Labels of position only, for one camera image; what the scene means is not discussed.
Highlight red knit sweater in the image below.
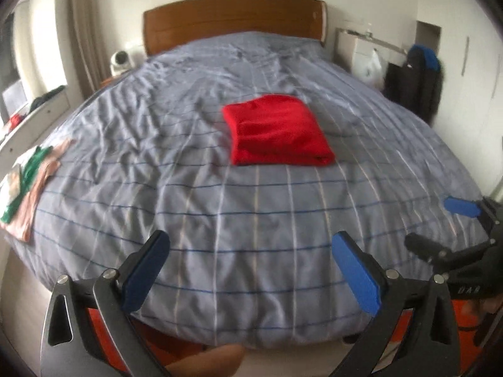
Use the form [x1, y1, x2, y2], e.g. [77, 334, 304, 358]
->
[222, 94, 335, 167]

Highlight dark clothes on dresser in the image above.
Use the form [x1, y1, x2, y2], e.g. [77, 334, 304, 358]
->
[29, 85, 66, 113]

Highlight right hand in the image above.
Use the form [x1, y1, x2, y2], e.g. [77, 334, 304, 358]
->
[473, 294, 502, 346]

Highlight left hand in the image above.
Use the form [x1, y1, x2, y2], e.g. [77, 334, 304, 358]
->
[165, 345, 246, 377]

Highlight white wardrobe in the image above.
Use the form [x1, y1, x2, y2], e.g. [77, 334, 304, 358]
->
[418, 0, 502, 194]

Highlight pink garment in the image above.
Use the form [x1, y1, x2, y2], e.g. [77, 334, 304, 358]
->
[1, 138, 75, 243]

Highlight black jacket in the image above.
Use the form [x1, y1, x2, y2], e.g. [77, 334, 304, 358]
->
[383, 56, 443, 125]

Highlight grey plaid duvet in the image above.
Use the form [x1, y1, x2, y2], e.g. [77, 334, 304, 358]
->
[10, 32, 485, 348]

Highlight blue garment on jacket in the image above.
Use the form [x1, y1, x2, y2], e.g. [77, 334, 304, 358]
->
[407, 44, 441, 72]

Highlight green garment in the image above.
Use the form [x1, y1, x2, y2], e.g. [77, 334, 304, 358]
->
[1, 145, 53, 224]

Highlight white plastic bag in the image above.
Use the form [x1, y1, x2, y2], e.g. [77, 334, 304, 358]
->
[351, 49, 388, 91]

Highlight white window-side dresser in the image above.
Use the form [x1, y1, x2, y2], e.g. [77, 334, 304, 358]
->
[1, 88, 70, 170]

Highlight white drawer cabinet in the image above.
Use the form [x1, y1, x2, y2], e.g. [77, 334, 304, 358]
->
[333, 28, 407, 77]

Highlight white round fan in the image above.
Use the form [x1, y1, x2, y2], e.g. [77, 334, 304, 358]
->
[110, 50, 132, 77]

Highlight beige curtain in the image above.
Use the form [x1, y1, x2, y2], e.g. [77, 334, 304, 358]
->
[69, 0, 109, 98]

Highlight wooden headboard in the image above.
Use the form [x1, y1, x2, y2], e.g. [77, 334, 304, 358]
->
[142, 0, 327, 56]

